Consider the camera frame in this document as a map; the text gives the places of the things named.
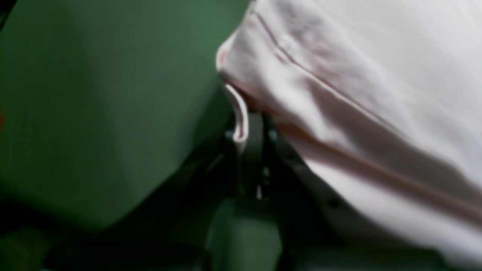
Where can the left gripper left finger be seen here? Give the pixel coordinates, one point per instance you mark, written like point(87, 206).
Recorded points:
point(169, 229)

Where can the green table cloth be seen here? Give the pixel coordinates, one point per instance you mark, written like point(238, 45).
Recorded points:
point(101, 102)

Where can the pink t-shirt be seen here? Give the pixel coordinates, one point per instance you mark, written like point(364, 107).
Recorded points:
point(382, 100)

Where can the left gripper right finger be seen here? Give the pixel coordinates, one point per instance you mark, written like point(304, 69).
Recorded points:
point(318, 232)

